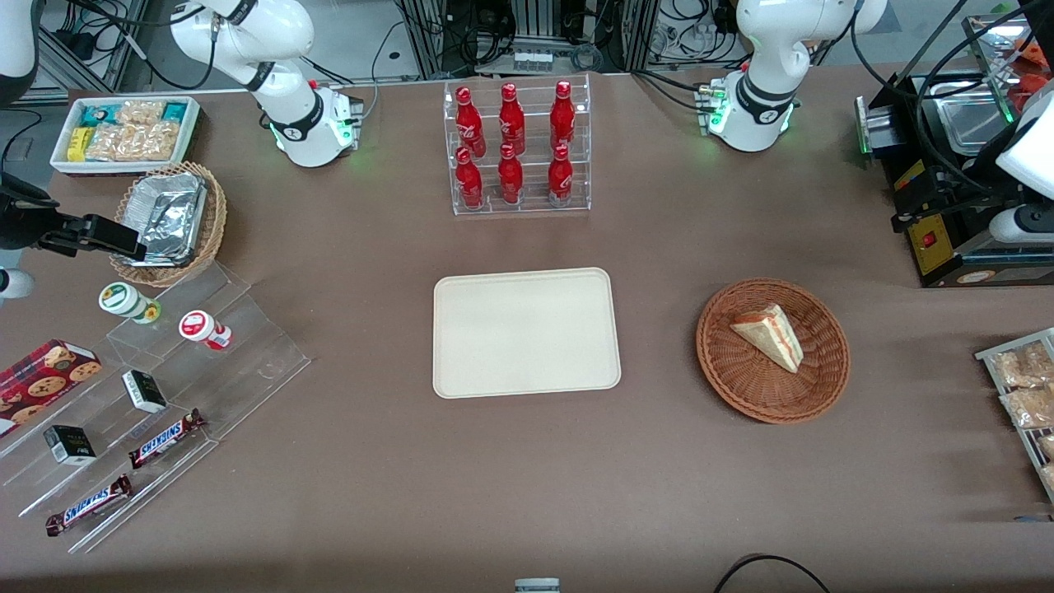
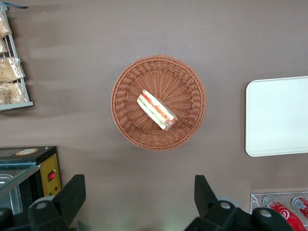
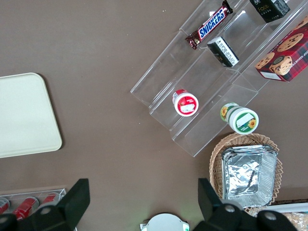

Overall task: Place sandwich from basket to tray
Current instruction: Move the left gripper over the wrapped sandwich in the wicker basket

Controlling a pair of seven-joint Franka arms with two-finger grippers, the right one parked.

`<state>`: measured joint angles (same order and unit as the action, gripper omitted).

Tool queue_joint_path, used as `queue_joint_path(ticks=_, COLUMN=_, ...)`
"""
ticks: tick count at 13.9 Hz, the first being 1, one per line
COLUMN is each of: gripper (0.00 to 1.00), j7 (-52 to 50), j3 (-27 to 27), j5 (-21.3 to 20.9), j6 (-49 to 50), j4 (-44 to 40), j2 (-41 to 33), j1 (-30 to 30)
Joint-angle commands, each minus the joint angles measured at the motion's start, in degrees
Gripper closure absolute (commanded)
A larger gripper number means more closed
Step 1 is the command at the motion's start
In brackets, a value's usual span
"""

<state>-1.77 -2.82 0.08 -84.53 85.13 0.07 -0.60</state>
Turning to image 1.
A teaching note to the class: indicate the green lid yogurt cup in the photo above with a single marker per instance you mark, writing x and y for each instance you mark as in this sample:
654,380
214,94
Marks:
123,300

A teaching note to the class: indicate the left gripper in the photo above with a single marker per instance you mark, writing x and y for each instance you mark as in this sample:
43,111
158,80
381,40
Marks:
968,191

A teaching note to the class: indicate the snickers bar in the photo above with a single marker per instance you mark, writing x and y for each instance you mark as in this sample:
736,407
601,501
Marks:
165,438
89,505

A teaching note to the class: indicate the red sausage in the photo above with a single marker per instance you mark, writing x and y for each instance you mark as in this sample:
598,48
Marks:
1039,92
1037,51

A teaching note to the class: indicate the aluminium frame equipment rack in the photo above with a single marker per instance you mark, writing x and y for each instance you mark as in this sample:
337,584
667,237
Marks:
428,41

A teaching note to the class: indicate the tray of packaged snacks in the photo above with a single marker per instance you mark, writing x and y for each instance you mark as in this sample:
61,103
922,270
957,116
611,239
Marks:
992,354

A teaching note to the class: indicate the small black box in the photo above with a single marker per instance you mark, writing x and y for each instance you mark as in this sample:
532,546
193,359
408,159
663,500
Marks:
70,445
145,392

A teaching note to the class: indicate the white rectangular snack bin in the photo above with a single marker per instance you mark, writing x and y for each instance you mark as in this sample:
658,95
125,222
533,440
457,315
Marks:
191,132

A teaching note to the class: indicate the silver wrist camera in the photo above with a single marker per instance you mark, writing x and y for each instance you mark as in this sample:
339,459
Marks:
1025,224
15,283

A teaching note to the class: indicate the red cookie box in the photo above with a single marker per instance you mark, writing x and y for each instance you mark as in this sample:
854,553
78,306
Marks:
41,383

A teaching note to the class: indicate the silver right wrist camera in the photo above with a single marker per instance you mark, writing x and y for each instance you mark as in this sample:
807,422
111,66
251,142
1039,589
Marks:
15,283

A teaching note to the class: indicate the small grey device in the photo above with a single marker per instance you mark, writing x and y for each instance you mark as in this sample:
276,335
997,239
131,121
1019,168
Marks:
537,585

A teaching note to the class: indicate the triangular sandwich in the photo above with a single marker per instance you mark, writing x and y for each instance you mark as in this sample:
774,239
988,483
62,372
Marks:
770,333

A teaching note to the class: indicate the clear acrylic bottle rack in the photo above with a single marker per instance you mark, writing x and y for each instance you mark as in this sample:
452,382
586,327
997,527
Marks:
535,202

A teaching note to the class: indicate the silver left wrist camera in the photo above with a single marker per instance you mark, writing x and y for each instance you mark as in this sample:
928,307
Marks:
1025,224

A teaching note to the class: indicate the steel warmer pan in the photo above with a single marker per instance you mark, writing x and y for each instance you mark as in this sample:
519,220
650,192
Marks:
972,123

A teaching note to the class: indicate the oval tan wicker basket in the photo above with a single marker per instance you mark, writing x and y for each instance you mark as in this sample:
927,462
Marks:
216,218

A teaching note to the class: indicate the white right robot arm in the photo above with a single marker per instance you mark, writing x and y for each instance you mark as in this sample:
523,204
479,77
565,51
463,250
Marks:
288,115

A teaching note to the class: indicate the small teal snack packet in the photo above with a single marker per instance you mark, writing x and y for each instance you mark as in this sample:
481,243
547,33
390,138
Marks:
174,111

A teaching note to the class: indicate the red cola bottle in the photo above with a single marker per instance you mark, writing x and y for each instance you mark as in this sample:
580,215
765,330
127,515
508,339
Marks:
511,122
561,177
468,123
562,117
510,177
469,181

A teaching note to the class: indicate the round brown wicker basket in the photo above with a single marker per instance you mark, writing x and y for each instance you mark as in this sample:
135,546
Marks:
741,379

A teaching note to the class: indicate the clear cracker bag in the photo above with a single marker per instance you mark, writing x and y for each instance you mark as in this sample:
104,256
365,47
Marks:
140,112
136,142

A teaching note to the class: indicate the yellow snack packet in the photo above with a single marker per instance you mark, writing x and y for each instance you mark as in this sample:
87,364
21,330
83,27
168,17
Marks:
78,144

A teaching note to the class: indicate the beige plastic tray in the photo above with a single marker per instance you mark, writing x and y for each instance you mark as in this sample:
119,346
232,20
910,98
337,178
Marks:
527,333

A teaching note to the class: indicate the clear pastry bag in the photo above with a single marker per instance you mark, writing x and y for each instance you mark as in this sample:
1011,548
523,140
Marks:
1025,366
1029,408
1047,446
1049,478

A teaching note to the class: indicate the clear acrylic stepped stand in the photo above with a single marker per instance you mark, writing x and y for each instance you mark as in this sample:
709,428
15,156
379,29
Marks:
247,371

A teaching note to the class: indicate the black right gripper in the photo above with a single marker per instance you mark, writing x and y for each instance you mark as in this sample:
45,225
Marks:
18,224

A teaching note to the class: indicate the aluminium foil tray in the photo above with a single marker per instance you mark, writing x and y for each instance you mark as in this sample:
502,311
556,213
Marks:
169,218

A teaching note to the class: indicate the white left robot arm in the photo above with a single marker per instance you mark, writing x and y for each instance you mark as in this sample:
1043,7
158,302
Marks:
762,91

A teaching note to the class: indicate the white power strip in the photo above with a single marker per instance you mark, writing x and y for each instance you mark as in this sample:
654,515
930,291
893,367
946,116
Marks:
531,60

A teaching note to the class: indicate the black food warmer machine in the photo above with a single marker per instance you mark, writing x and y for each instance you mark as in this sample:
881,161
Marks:
935,247

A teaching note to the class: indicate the red lid yogurt cup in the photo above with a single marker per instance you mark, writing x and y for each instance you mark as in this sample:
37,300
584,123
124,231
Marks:
200,327

